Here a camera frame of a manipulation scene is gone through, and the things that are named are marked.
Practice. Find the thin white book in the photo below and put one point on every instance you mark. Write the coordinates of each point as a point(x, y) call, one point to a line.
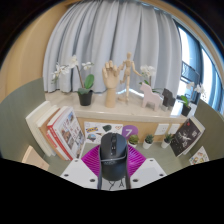
point(40, 118)

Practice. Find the tan book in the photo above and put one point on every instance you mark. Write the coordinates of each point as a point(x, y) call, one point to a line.
point(45, 131)

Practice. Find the black cover book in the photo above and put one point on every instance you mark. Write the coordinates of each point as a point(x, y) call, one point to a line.
point(186, 136)

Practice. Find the white orchid in dark pot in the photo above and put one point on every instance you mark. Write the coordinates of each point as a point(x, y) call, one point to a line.
point(186, 109)

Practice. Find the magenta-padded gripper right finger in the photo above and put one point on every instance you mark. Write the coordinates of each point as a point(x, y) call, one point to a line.
point(148, 171)

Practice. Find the pink wooden horse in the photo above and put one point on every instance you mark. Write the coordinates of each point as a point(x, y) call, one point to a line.
point(148, 96)

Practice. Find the black wooden horse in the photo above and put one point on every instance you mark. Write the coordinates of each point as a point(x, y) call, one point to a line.
point(168, 98)

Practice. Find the white orchid behind horses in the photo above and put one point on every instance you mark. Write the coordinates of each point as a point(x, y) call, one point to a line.
point(147, 70)

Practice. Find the white book with red spine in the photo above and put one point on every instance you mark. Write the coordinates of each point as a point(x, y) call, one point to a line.
point(53, 141)

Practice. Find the white wall socket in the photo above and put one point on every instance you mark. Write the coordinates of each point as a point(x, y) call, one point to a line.
point(162, 129)
point(174, 129)

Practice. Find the grey curtain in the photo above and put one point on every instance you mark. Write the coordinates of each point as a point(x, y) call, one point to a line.
point(110, 33)

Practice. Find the wooden hand model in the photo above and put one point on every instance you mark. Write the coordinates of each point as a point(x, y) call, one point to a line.
point(110, 83)

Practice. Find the wooden artist mannequin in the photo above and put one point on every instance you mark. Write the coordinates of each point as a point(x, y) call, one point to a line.
point(128, 73)

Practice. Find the colourful picture booklet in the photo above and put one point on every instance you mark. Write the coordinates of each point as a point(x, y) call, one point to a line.
point(199, 156)

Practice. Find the glass window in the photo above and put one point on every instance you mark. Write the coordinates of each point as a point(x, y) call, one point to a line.
point(200, 66)

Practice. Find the thick white book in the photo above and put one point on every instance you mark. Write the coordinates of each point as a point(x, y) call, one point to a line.
point(33, 123)

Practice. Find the white sticker sheet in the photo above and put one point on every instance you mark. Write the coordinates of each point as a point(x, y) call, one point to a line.
point(95, 131)

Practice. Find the small plant in white pot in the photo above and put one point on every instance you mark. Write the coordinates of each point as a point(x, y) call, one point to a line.
point(133, 140)
point(147, 143)
point(165, 142)

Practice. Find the beige paperback book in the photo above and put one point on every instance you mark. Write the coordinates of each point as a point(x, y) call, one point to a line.
point(35, 160)

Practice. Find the dark grey computer mouse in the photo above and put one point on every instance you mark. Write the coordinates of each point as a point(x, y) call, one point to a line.
point(113, 156)

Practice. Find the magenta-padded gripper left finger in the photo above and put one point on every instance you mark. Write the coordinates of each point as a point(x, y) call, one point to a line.
point(78, 173)

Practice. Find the white orchid in black pot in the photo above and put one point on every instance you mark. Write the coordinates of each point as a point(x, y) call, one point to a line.
point(85, 97)

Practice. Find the round purple sticker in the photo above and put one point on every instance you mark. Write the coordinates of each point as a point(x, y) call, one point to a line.
point(129, 130)

